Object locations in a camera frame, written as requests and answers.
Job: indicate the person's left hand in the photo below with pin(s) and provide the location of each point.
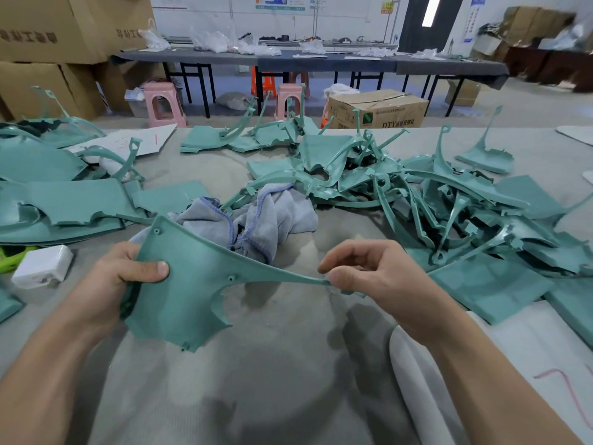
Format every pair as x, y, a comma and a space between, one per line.
107, 292

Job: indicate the person's right hand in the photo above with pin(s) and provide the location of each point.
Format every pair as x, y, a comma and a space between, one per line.
389, 278

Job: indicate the single green plastic part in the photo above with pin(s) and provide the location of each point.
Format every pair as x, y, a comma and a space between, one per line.
185, 292

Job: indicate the pile of green plastic parts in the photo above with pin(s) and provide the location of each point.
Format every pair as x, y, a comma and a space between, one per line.
74, 199

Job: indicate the grey-blue wiping cloth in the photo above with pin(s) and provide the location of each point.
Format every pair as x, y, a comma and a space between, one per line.
269, 217

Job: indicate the brown cardboard box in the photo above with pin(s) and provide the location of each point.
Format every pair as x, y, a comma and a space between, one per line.
375, 110

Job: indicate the stack of brown cardboard boxes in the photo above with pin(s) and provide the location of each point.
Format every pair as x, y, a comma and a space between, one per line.
56, 41

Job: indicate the person's left forearm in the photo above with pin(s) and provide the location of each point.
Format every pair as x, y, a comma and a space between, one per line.
37, 384

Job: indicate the person's right forearm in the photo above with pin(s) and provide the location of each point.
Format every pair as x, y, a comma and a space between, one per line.
500, 394

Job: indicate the white power adapter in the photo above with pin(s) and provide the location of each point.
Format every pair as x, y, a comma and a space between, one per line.
42, 266

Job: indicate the green and yellow gadget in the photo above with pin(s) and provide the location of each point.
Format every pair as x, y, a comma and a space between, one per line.
11, 258

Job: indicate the white paper sheet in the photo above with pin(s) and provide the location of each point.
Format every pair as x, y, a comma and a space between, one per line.
120, 143

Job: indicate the pink plastic stool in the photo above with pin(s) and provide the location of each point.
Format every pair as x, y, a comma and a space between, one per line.
289, 102
163, 104

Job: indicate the long grey work table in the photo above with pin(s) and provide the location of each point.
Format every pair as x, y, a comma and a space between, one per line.
315, 62

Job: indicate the orange object under table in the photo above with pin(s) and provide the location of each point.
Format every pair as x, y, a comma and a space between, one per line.
263, 84

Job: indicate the dark door with window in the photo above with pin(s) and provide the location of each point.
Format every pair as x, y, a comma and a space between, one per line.
429, 18

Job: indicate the heap of clear plastic bags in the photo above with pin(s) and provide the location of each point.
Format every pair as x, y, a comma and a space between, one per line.
208, 43

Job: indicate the colourful wall poster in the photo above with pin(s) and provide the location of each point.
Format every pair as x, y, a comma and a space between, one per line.
280, 1

